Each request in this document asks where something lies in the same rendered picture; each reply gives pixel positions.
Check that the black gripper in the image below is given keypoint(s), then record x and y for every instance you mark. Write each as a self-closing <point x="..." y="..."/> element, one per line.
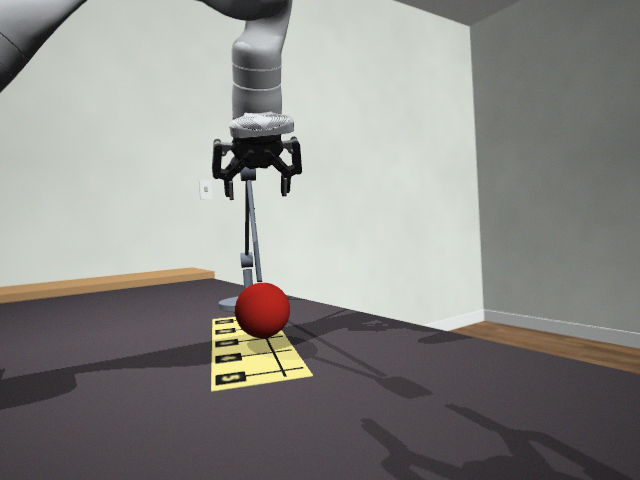
<point x="256" y="152"/>

